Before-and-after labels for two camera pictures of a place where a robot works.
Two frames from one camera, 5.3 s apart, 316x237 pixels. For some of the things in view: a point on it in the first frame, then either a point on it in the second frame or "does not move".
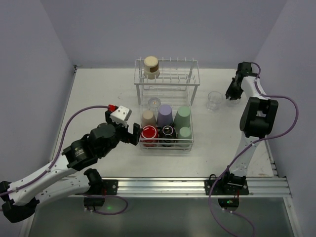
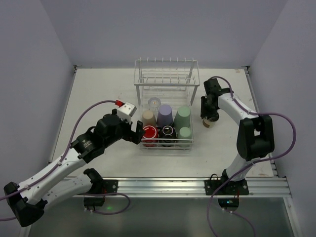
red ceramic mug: [149, 132] does not move
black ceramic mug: [167, 132] does not move
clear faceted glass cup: [154, 102] does not move
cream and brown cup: [151, 68] -> [208, 123]
